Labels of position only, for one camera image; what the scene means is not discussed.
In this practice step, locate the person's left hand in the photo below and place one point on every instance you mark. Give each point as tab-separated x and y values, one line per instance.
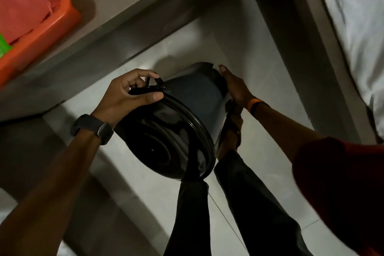
115	99

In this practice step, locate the person's right hand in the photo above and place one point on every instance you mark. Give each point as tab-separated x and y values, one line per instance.
238	89

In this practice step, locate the person's right fingers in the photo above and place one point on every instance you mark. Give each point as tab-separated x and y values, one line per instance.
225	72

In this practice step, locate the person's left thumb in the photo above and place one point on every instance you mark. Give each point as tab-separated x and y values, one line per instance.
148	98

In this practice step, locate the black plastic bucket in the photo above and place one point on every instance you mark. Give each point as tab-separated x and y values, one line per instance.
168	132

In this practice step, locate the person's right forearm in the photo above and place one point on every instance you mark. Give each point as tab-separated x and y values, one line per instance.
285	132

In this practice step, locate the person's left forearm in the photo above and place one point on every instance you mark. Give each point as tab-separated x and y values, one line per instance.
48	198

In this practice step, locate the orange wristband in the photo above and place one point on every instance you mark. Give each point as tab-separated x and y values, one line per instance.
254	104

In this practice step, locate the black sandal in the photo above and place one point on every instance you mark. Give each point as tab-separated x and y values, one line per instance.
229	128

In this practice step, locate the dark grey wristwatch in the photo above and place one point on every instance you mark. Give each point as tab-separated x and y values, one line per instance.
94	126

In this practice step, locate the grey wooden table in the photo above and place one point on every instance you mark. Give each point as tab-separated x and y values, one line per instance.
120	36

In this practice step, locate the orange plastic basket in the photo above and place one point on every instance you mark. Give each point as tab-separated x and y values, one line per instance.
39	42

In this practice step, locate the dark trousers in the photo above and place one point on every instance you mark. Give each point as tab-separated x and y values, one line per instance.
258	207

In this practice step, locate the white bed sheet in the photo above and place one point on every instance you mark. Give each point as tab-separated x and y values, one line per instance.
357	24

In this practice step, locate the green item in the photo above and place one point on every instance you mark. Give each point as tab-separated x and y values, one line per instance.
4	46

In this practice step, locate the pink cloth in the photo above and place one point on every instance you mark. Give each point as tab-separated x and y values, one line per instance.
24	0

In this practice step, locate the red shirt sleeve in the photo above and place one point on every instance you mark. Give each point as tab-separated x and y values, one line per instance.
345	192

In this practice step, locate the dark wooden bed frame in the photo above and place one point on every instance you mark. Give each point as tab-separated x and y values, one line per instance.
300	54

